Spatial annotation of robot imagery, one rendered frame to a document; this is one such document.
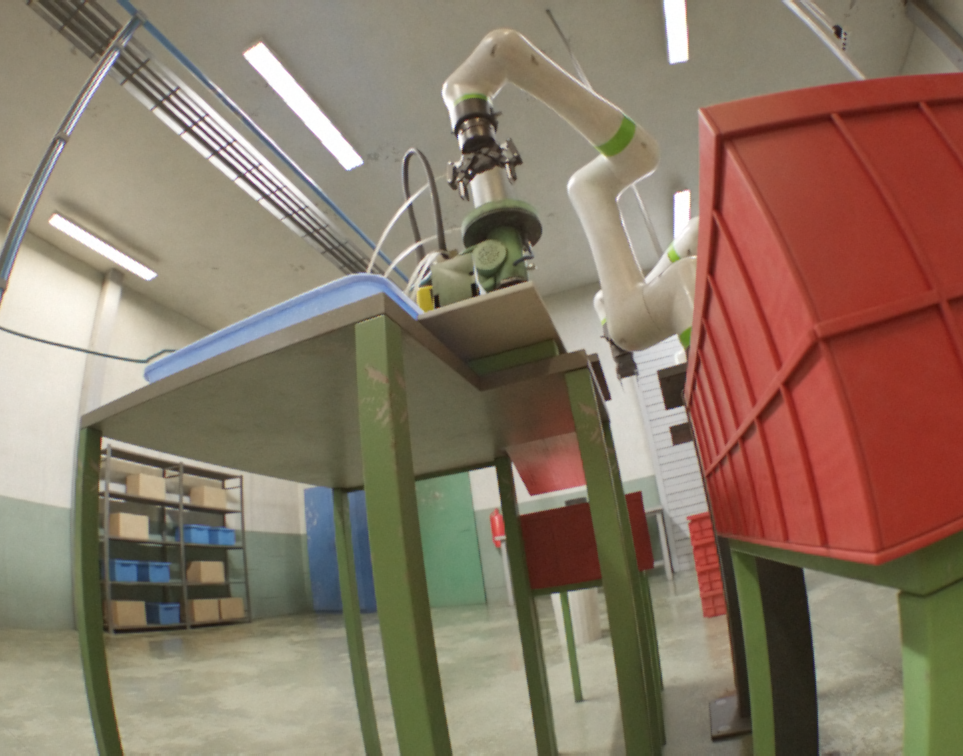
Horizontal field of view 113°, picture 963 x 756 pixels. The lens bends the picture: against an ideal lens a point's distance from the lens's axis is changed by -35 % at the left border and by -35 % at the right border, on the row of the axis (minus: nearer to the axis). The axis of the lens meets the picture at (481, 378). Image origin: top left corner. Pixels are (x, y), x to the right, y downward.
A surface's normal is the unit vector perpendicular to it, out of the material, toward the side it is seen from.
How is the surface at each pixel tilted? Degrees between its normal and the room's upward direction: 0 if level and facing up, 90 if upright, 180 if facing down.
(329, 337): 180
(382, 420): 90
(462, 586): 90
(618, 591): 90
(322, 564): 90
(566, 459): 150
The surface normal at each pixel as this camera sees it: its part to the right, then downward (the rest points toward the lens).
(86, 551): 0.93, -0.24
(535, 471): -0.05, 0.65
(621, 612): -0.33, -0.29
